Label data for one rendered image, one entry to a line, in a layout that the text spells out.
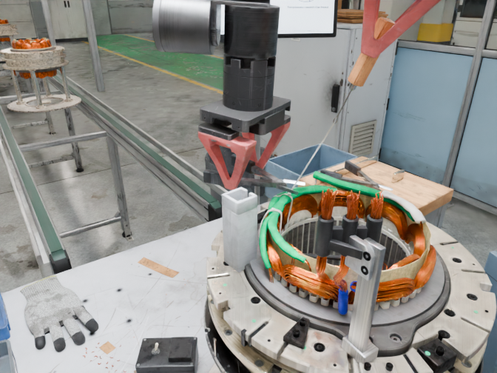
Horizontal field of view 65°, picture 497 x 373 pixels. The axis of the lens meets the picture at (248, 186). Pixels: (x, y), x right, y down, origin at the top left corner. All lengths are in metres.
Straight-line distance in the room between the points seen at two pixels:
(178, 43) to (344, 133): 2.42
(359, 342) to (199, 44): 0.32
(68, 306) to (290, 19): 1.10
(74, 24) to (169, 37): 13.51
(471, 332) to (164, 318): 0.59
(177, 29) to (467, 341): 0.40
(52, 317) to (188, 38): 0.65
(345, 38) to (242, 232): 2.30
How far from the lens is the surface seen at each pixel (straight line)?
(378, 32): 0.38
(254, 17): 0.41
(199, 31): 0.42
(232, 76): 0.43
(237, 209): 0.40
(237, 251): 0.43
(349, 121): 2.80
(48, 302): 0.94
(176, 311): 0.87
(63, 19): 13.87
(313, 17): 1.48
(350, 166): 0.74
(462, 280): 0.50
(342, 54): 2.67
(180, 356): 0.72
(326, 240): 0.31
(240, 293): 0.43
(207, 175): 0.49
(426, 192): 0.75
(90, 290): 0.97
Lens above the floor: 1.38
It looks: 26 degrees down
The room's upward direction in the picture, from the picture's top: straight up
